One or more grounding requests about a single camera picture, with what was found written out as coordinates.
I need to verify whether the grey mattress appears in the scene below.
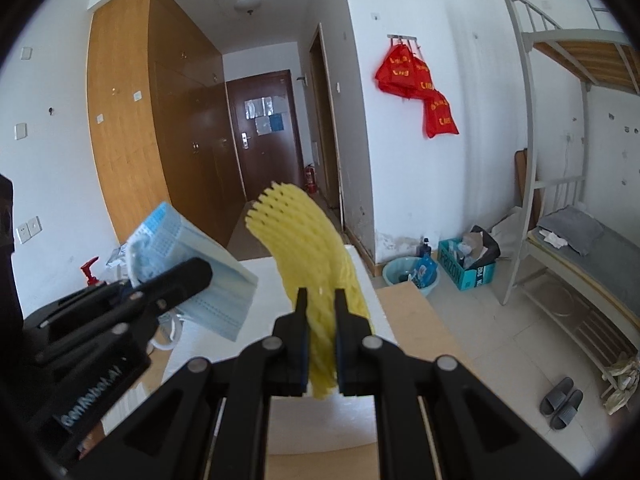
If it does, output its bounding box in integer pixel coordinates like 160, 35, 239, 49
527, 220, 640, 322

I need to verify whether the blue packet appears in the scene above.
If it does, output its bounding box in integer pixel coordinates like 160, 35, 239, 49
412, 255, 436, 284

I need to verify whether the white wall socket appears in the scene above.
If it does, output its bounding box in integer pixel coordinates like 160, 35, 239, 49
17, 215, 42, 244

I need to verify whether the white lotion bottle red pump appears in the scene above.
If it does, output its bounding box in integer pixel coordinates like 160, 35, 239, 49
80, 256, 107, 288

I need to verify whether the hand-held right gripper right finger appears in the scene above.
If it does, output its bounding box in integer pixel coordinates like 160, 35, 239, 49
333, 287, 583, 480

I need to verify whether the grey folded blanket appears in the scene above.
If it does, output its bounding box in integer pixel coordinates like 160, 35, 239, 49
537, 205, 604, 257

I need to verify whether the grey metal bunk bed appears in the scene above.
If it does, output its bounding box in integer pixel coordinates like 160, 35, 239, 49
496, 0, 640, 412

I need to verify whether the black bag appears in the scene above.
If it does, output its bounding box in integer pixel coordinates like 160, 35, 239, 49
462, 225, 501, 262

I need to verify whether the blue door notice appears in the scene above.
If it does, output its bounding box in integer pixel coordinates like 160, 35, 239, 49
255, 114, 285, 135

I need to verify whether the white foam box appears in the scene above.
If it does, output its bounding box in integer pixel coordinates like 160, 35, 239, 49
145, 245, 402, 456

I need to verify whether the brown side door frame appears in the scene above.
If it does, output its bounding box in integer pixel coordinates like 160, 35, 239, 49
308, 23, 347, 232

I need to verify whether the blue plastic basin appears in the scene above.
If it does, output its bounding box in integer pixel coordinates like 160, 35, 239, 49
382, 255, 441, 296

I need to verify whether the pale yellow crumpled bag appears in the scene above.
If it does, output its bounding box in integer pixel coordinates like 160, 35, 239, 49
602, 350, 640, 416

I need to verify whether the white door notice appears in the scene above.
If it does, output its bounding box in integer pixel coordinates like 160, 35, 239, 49
244, 95, 287, 120

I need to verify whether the grey slipper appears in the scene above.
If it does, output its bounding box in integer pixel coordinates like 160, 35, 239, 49
539, 377, 575, 416
550, 388, 585, 431

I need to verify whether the wooden wardrobe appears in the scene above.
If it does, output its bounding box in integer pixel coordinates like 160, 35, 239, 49
87, 0, 248, 252

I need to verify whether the dark brown entrance door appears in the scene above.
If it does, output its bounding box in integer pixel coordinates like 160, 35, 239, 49
226, 70, 302, 202

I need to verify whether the yellow foam fruit net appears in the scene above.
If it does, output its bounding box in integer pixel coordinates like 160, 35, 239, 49
245, 182, 374, 402

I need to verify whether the blue cardboard box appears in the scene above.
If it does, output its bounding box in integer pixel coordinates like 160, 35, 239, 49
437, 237, 499, 292

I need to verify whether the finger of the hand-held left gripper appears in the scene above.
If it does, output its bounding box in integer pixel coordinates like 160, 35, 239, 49
22, 280, 137, 333
30, 258, 215, 367

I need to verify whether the leaning wooden board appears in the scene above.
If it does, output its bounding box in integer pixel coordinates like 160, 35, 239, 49
514, 147, 547, 217

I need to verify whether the stack of blue face masks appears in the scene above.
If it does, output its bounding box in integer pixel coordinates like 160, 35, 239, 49
122, 202, 258, 353

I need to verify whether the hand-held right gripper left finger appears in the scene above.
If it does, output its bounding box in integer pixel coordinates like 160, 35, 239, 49
65, 287, 311, 480

